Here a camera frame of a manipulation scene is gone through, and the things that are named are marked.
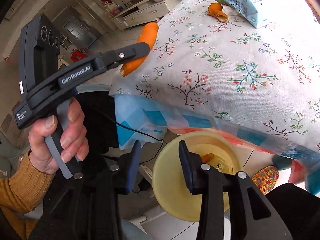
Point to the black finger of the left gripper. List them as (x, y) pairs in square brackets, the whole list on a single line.
[(113, 58)]

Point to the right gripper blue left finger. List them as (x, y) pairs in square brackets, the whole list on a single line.
[(132, 166)]

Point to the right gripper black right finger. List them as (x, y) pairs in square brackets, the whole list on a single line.
[(191, 167)]

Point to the curled orange peel piece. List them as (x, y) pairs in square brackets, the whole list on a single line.
[(216, 10)]

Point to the blue white milk carton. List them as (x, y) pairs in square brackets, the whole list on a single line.
[(244, 7)]

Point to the yellow plastic trash basin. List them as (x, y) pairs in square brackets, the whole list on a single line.
[(167, 176)]

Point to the person's left hand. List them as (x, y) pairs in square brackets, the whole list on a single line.
[(73, 140)]

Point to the cream TV cabinet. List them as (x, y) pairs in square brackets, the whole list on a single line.
[(143, 12)]

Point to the colourful knitted slipper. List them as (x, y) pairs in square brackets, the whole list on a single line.
[(266, 179)]

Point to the mustard knit left sleeve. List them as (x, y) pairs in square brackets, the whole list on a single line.
[(22, 193)]

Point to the floral white tablecloth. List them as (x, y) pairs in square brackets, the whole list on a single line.
[(254, 74)]

